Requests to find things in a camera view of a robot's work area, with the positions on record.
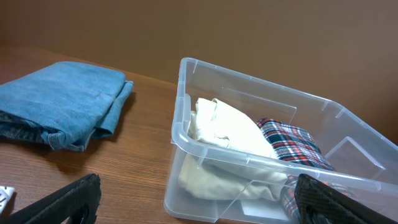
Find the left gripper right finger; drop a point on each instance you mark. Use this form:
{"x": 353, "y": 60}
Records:
{"x": 318, "y": 203}

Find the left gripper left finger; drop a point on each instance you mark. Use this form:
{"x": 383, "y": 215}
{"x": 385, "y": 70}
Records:
{"x": 75, "y": 203}

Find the plaid shirt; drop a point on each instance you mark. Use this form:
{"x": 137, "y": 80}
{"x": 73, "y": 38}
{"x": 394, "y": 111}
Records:
{"x": 292, "y": 144}

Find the cream cloth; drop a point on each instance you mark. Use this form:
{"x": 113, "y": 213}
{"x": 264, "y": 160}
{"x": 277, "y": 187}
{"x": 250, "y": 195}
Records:
{"x": 216, "y": 123}

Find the blue denim jeans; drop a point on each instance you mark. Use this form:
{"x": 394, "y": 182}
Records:
{"x": 64, "y": 105}

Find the white t-shirt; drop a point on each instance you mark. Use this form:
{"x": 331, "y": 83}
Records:
{"x": 5, "y": 195}

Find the white label in bin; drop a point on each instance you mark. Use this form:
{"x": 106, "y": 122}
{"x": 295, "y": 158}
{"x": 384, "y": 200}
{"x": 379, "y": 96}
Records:
{"x": 264, "y": 209}

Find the clear plastic storage bin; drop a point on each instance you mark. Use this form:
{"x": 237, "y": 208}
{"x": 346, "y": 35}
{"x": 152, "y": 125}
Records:
{"x": 364, "y": 161}

